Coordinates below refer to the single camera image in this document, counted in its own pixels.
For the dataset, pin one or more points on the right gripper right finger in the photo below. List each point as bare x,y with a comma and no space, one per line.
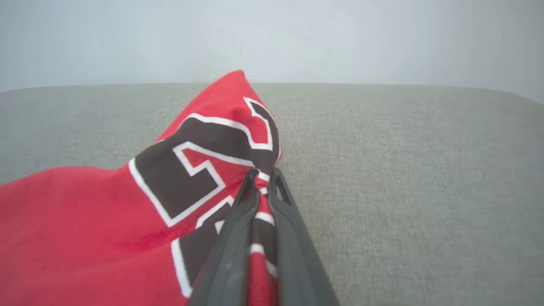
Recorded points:
297,263

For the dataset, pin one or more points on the red jersey with white sleeves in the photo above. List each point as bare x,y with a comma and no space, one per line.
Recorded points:
85,233

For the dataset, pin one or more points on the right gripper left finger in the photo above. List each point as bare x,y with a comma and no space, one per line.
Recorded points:
229,255

